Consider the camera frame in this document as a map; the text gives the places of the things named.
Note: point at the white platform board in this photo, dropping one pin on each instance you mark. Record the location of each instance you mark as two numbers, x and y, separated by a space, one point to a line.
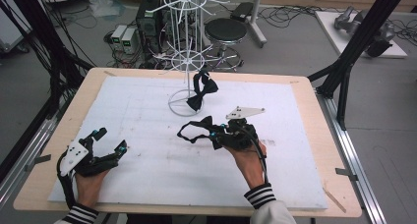
331 30

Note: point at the white cabinet box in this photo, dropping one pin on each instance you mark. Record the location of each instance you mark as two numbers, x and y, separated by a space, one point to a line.
11 30

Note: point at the white floor stand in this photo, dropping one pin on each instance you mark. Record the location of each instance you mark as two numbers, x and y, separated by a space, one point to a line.
255 21

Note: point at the black computer tower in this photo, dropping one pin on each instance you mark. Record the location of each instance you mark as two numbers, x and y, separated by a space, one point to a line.
149 24

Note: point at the clear plastic bag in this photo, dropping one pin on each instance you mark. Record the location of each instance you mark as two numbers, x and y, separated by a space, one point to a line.
105 6

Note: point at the black box on stand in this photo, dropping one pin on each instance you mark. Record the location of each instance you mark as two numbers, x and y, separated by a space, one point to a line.
242 11

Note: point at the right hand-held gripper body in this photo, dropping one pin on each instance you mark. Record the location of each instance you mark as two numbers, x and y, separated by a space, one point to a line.
244 112

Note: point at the person's right hand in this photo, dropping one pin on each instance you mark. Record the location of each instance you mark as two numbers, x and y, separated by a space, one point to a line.
250 165

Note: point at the black round stool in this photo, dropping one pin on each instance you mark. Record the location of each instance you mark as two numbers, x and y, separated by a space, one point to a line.
225 29

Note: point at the white foam mat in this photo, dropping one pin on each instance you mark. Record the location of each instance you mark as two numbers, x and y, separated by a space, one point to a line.
147 158

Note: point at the black metal frame stand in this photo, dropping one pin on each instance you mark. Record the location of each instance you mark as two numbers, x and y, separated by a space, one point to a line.
354 44

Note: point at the black bow tie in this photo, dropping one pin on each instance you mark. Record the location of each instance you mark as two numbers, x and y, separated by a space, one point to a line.
205 122
196 101

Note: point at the grey metal clip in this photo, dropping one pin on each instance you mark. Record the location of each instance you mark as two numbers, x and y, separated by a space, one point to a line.
41 159
345 173

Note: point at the aluminium table rail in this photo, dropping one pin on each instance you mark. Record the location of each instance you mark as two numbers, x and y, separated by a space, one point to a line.
357 161
19 171

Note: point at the thin wooden stick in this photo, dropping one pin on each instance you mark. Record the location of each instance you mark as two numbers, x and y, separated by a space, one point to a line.
334 200

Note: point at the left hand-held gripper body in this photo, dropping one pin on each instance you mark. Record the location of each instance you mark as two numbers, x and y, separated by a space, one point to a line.
74 156

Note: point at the grey bench power supply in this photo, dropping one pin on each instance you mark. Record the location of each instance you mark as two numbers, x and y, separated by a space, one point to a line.
118 35
129 40

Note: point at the person's left hand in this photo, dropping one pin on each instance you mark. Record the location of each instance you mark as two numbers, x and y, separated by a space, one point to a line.
88 188

